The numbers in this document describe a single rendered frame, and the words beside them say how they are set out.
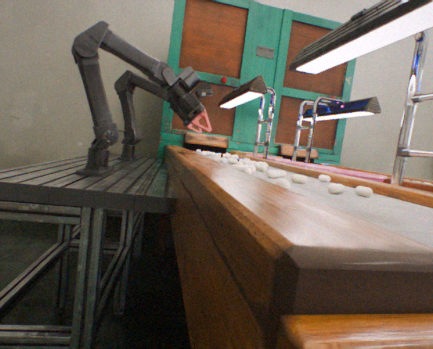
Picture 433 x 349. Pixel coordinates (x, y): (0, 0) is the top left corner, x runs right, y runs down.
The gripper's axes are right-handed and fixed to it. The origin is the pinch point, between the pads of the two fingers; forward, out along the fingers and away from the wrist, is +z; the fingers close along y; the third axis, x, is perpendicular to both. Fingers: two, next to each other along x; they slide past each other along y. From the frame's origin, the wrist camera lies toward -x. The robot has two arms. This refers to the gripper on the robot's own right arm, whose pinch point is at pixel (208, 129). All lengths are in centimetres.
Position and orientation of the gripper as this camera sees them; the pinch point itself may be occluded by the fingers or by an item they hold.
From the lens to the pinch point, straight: 106.3
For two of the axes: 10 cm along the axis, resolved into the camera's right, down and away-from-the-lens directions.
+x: -7.2, 6.9, -0.8
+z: 6.6, 7.2, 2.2
